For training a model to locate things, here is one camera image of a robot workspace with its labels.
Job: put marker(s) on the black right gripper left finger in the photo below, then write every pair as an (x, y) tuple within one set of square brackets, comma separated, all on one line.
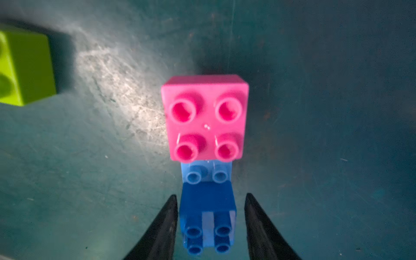
[(157, 243)]

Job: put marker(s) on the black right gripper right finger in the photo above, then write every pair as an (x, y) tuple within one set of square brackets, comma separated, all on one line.
[(264, 240)]

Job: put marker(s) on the dark blue lego brick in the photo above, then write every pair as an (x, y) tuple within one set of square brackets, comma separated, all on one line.
[(207, 217)]

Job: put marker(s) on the light blue long lego brick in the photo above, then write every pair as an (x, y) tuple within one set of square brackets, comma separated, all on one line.
[(206, 171)]

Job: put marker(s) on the pink lego brick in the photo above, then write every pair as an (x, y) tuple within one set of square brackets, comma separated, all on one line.
[(205, 117)]

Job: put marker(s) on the lime green lego brick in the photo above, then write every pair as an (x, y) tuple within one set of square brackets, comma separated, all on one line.
[(27, 72)]

